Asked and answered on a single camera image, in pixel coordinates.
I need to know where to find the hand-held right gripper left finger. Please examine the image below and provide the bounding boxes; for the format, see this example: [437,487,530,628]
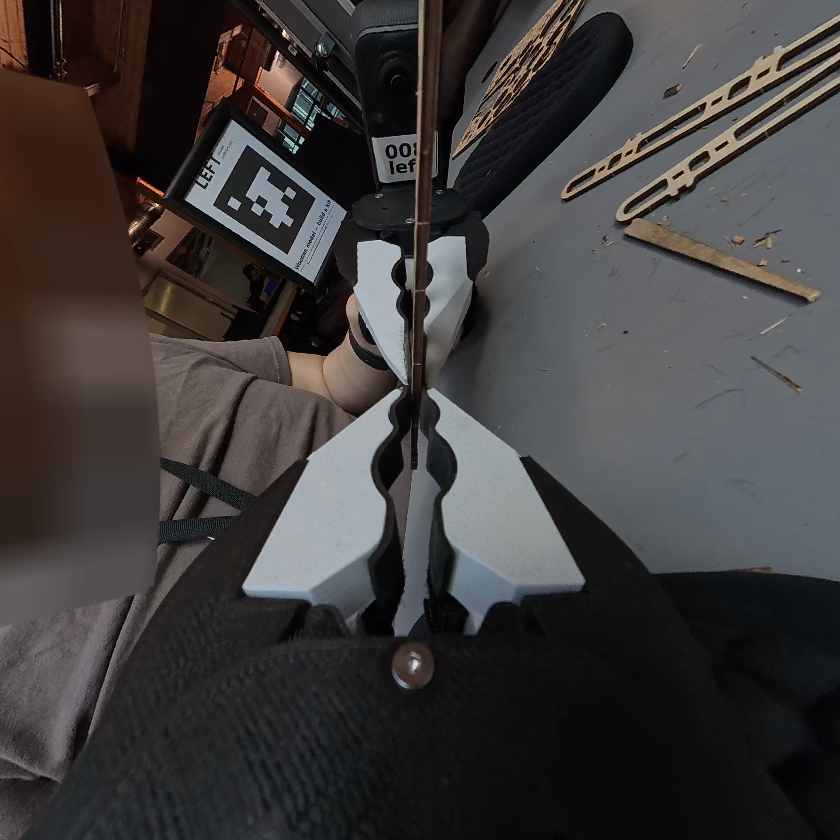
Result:
[243,388,411,634]

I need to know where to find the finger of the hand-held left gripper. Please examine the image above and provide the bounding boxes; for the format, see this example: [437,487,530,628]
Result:
[353,239,416,386]
[420,236,475,383]

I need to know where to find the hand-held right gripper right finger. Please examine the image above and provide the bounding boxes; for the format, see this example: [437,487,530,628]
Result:
[423,387,586,634]

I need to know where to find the laser-cut wooden parts sheet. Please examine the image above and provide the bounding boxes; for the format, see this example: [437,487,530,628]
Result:
[451,0,587,160]
[408,0,442,470]

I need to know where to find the person's left forearm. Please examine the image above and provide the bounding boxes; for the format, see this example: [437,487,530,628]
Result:
[285,344,403,417]

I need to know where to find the person's left hand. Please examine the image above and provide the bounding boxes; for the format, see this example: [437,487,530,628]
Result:
[345,293,379,350]

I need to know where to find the framed left marker sign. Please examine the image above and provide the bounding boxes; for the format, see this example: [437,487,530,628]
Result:
[164,98,349,296]

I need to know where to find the black quilted cushion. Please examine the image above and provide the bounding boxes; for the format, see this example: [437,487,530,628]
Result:
[453,12,634,217]

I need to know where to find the slotted wooden strip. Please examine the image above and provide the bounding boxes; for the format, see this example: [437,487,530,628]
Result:
[561,46,840,201]
[615,79,840,224]

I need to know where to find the tapered wooden stick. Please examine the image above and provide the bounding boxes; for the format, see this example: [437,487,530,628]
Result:
[623,218,823,304]

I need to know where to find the thin wood sliver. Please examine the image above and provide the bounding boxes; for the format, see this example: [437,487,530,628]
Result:
[750,356,803,395]

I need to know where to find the scattered wood chips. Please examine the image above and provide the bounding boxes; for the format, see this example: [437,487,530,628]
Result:
[591,230,808,273]

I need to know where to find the black webbing strap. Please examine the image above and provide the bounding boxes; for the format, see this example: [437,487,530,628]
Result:
[159,457,257,513]
[157,515,237,544]

